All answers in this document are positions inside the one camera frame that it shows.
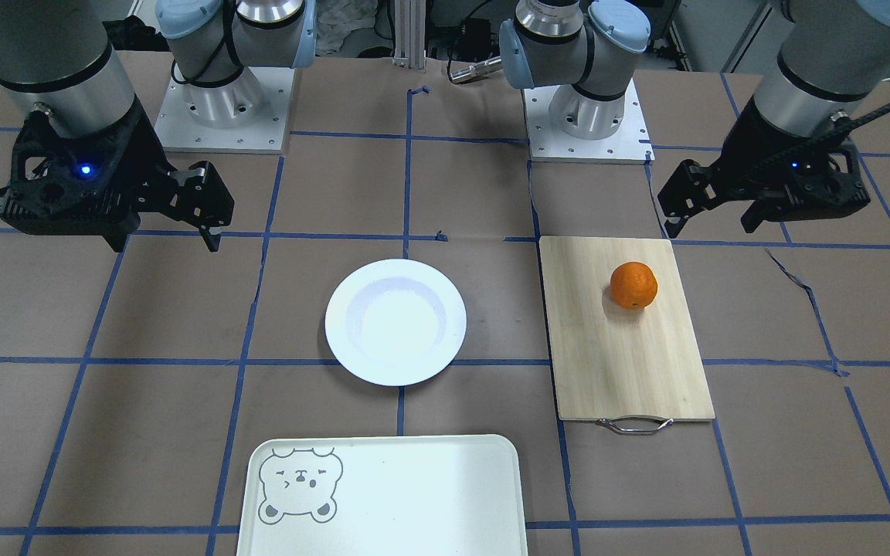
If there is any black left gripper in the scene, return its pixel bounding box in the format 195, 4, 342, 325
657, 100, 870, 239

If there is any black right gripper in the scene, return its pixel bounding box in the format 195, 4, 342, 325
0, 99, 236, 253

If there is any orange fruit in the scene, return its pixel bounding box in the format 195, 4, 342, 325
609, 261, 658, 310

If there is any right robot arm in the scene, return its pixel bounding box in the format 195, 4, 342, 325
0, 1, 317, 253

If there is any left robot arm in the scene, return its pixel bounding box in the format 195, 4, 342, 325
499, 1, 890, 239

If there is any cream bear tray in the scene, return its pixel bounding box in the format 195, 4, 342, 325
236, 434, 528, 555

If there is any wooden cutting board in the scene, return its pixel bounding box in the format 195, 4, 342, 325
539, 236, 715, 434

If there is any white round plate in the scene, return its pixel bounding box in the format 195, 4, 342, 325
324, 258, 467, 387

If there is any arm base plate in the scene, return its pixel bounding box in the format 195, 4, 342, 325
155, 67, 297, 154
522, 81, 656, 164

